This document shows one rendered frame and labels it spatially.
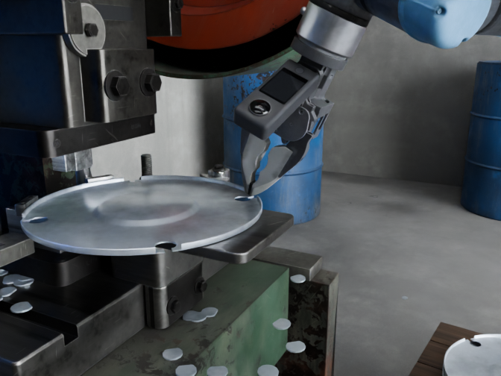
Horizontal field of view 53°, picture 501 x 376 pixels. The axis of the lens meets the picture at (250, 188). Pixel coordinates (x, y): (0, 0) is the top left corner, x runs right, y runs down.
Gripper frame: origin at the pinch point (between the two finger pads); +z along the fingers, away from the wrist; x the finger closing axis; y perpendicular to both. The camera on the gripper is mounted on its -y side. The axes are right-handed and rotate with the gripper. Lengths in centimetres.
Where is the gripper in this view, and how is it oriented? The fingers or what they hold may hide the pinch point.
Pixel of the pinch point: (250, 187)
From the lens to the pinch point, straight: 67.8
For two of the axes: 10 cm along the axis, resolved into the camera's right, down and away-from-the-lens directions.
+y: 4.2, -2.5, 8.7
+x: -8.2, -5.1, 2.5
